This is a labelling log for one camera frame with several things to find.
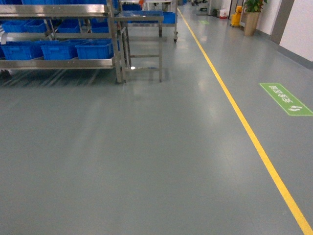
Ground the blue bin bottom shelf right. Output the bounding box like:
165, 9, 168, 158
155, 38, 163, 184
75, 39, 114, 60

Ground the blue bin shelf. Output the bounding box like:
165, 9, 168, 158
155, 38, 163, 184
0, 41, 44, 60
41, 40, 86, 60
75, 39, 114, 60

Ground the blue bin on cart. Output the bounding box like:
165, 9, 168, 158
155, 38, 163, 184
163, 12, 176, 24

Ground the blue bin bottom shelf middle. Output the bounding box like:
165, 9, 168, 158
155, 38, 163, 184
41, 40, 86, 60

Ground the blue bin bottom shelf left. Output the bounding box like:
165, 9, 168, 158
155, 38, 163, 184
0, 41, 44, 60

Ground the steel shelf rack with bins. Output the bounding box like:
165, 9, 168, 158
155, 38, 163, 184
0, 0, 124, 83

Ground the small stainless steel table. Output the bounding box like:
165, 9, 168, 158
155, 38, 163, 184
114, 10, 164, 82

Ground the steel wheeled cart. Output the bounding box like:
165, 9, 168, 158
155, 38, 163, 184
120, 0, 178, 43

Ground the red white container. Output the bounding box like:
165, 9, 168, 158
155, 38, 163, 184
219, 9, 228, 19

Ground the yellow mop bucket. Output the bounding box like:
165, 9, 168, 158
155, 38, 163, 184
230, 6, 243, 27

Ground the green floor sign sticker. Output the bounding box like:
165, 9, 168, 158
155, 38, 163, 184
260, 83, 313, 117

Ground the potted plant in gold planter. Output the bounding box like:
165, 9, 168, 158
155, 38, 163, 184
244, 0, 268, 36

